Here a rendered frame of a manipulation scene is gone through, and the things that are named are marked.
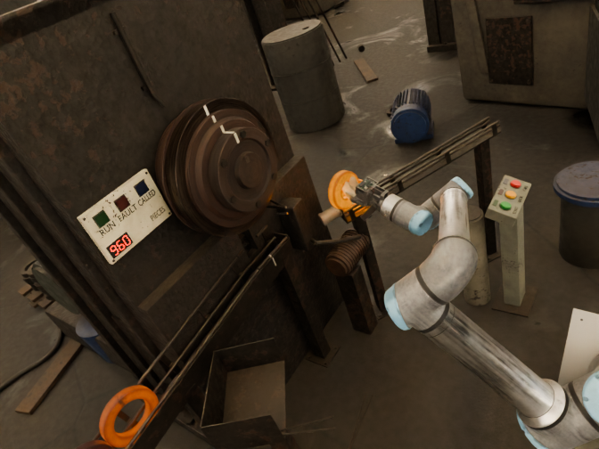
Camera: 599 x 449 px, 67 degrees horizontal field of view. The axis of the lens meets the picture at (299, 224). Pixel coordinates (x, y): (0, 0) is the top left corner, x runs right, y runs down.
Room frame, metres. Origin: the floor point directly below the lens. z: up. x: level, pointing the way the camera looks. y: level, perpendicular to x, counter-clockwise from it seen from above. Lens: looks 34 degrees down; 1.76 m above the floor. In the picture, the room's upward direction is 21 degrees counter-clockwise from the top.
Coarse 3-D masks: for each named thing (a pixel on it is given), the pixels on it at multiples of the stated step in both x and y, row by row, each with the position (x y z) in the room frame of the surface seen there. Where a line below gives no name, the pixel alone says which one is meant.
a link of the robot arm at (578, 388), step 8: (584, 376) 0.69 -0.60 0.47; (592, 376) 0.65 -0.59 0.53; (568, 384) 0.69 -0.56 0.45; (576, 384) 0.67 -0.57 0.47; (584, 384) 0.66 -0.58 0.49; (592, 384) 0.63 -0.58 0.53; (576, 392) 0.65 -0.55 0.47; (584, 392) 0.63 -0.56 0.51; (592, 392) 0.62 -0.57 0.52; (576, 400) 0.64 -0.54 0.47; (584, 400) 0.62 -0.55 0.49; (592, 400) 0.60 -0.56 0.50; (584, 408) 0.61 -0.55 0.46; (592, 408) 0.59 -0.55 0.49; (584, 416) 0.60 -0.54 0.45; (592, 416) 0.58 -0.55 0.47; (592, 424) 0.58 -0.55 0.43
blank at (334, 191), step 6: (336, 174) 1.52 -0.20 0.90; (342, 174) 1.51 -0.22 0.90; (348, 174) 1.52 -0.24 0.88; (354, 174) 1.54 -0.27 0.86; (336, 180) 1.49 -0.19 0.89; (342, 180) 1.50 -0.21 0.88; (348, 180) 1.51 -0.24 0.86; (330, 186) 1.49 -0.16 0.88; (336, 186) 1.48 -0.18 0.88; (342, 186) 1.49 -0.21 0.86; (330, 192) 1.48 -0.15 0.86; (336, 192) 1.47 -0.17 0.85; (330, 198) 1.48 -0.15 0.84; (336, 198) 1.47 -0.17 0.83; (342, 198) 1.48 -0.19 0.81; (336, 204) 1.46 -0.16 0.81; (342, 204) 1.48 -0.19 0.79; (348, 204) 1.49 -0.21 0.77
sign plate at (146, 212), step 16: (144, 176) 1.37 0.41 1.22; (112, 192) 1.29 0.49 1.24; (128, 192) 1.32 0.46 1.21; (96, 208) 1.24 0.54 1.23; (112, 208) 1.27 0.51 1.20; (128, 208) 1.30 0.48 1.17; (144, 208) 1.33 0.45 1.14; (160, 208) 1.36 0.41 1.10; (96, 224) 1.22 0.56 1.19; (112, 224) 1.25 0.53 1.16; (128, 224) 1.28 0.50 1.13; (144, 224) 1.31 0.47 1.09; (96, 240) 1.20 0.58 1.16; (112, 240) 1.23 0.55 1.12; (112, 256) 1.21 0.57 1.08
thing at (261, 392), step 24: (216, 360) 1.03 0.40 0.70; (240, 360) 1.03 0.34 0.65; (264, 360) 1.02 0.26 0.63; (216, 384) 0.96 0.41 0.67; (240, 384) 0.98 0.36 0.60; (264, 384) 0.95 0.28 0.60; (216, 408) 0.89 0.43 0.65; (240, 408) 0.90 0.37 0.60; (264, 408) 0.87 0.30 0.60; (216, 432) 0.78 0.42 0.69; (240, 432) 0.77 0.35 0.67; (264, 432) 0.76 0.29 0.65; (288, 432) 0.93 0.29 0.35
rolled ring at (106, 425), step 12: (120, 396) 0.96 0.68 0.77; (132, 396) 0.97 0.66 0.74; (144, 396) 0.98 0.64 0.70; (156, 396) 1.00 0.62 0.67; (108, 408) 0.93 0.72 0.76; (120, 408) 0.94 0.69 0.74; (108, 420) 0.91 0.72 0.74; (144, 420) 0.96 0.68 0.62; (108, 432) 0.90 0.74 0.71; (132, 432) 0.94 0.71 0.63; (120, 444) 0.90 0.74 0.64
